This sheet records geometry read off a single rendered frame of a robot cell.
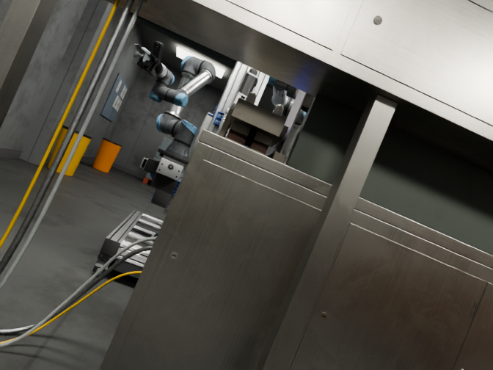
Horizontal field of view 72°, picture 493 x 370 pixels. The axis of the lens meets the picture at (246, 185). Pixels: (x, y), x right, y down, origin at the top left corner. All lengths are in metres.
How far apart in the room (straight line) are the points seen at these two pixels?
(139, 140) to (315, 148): 9.40
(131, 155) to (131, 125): 0.83
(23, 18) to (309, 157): 0.82
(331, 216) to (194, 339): 0.55
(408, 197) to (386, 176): 0.10
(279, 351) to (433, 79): 0.78
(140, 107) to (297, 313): 9.76
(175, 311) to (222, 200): 0.36
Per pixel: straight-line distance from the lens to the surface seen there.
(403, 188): 1.18
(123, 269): 2.16
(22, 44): 1.03
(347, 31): 0.95
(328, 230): 0.90
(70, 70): 5.61
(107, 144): 8.03
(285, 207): 1.05
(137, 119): 10.40
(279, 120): 1.07
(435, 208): 1.24
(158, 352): 1.15
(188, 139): 2.20
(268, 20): 0.91
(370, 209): 1.13
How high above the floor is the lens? 0.77
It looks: 1 degrees up
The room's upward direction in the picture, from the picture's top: 23 degrees clockwise
